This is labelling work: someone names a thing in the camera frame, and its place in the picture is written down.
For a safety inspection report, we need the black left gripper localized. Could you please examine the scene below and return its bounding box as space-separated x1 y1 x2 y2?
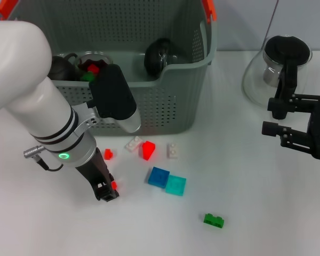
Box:
74 148 121 203

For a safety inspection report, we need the glass teacup with black holder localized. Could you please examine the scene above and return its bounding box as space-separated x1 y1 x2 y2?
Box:
74 51 115 82

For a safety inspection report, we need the black round object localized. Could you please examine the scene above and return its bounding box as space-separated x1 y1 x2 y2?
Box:
144 38 181 78

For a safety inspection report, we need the silver left gripper elbow plug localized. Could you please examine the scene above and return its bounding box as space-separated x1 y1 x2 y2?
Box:
23 145 45 158

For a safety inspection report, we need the grey perforated plastic storage basket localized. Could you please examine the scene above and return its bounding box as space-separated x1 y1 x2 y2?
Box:
0 0 218 137

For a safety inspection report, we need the white toy brick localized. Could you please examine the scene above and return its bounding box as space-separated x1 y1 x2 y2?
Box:
125 135 142 153
166 143 181 160

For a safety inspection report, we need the blue flat toy brick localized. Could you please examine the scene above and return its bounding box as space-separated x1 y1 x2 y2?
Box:
148 166 171 189

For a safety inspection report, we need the red sloped toy brick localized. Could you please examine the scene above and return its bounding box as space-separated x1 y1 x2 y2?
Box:
141 140 157 161

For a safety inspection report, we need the cyan flat toy brick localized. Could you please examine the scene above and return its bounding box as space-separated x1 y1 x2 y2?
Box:
165 174 187 197

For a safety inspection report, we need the dark clay teapot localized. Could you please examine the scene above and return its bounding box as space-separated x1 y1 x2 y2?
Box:
51 52 78 81

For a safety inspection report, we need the glass carafe with black handle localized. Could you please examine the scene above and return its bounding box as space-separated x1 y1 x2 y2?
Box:
242 34 313 109

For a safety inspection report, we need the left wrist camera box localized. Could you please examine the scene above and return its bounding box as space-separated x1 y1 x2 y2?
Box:
88 64 141 133

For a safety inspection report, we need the orange basket handle grip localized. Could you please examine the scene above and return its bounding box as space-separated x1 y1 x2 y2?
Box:
202 0 218 25
0 0 19 21

